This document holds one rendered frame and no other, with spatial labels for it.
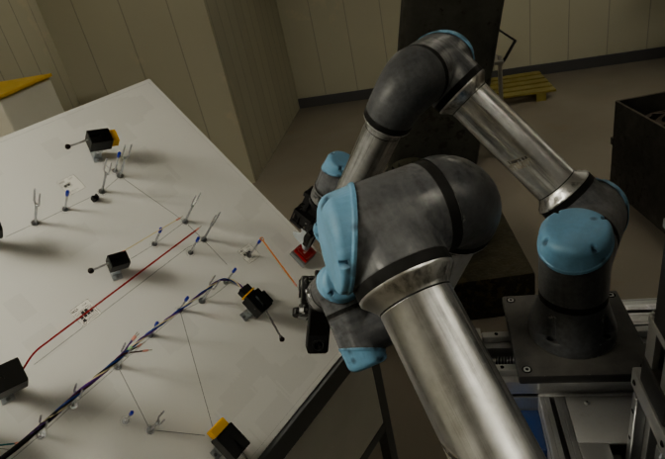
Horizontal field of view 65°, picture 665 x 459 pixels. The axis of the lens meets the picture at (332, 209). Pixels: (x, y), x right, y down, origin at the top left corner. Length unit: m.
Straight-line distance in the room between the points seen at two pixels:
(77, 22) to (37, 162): 3.55
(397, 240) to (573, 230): 0.47
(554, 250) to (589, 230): 0.07
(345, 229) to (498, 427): 0.24
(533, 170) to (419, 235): 0.52
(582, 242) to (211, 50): 3.93
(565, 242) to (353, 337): 0.39
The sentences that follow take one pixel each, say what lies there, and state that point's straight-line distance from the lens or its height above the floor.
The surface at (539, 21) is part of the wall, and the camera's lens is 6.50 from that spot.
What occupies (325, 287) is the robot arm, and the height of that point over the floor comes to 1.36.
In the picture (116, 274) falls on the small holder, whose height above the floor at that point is 1.26.
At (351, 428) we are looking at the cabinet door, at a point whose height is 0.55.
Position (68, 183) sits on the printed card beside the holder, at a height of 1.45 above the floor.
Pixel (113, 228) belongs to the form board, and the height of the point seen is 1.34.
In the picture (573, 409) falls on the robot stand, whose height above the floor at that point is 1.07.
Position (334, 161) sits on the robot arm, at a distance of 1.27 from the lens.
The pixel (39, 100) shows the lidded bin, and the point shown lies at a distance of 4.03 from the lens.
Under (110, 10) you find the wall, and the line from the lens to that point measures 4.86.
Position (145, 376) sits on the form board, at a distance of 1.32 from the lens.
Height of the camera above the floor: 1.90
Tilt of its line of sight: 28 degrees down
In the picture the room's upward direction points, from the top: 12 degrees counter-clockwise
